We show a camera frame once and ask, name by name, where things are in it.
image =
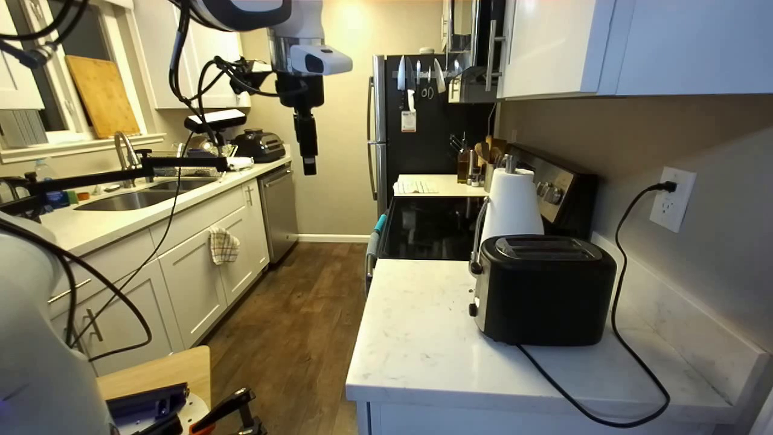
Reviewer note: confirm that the stainless black electric stove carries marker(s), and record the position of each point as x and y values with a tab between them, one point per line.
426	225

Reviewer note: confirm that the dark glass bottle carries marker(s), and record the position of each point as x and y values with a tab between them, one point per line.
461	160

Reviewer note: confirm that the black red clamp tool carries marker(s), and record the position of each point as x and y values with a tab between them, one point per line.
231	412

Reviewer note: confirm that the dark blue black case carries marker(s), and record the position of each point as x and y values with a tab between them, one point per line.
149	403

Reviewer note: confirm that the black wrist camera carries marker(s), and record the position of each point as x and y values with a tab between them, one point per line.
245	74

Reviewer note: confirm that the black refrigerator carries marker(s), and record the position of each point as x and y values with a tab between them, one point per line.
426	152

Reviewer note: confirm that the stainless kitchen sink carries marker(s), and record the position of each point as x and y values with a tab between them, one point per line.
149	194

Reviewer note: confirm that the white base cabinet with drawer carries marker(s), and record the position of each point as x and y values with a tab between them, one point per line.
523	419

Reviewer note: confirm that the black countertop appliance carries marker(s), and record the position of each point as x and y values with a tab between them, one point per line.
260	146

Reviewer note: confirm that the white paper on fridge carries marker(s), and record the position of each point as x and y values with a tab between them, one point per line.
410	120

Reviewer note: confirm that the stainless dishwasher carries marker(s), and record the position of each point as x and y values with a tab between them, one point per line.
278	213

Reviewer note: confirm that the white cabinets above sink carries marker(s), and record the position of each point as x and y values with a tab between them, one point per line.
158	56

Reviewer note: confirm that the white sink base cabinets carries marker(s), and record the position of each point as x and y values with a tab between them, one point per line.
193	280

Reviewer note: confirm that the black two-slot toaster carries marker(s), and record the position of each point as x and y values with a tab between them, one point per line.
547	293

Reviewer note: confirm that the chrome sink faucet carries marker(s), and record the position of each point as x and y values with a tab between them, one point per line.
123	151

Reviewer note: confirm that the chrome paper towel holder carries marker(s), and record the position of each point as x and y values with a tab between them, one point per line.
507	160

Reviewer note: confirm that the white wall outlet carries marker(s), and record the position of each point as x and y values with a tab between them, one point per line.
672	205

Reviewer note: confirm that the white paper towel roll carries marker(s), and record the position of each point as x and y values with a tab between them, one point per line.
511	205

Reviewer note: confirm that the chrome kettle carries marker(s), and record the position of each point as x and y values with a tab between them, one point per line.
203	146

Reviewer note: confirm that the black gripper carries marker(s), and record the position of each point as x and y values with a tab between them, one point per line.
301	89

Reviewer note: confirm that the white upper wall cabinet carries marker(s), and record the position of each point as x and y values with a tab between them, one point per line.
644	43

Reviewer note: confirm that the wooden knife block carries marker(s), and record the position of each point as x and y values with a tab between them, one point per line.
489	157

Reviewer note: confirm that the wooden cutting board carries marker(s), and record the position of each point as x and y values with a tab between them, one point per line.
102	97

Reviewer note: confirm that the white hanging dish towel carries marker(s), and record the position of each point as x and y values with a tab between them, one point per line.
222	244

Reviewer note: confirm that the wooden board table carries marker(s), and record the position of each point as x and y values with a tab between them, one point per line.
161	373

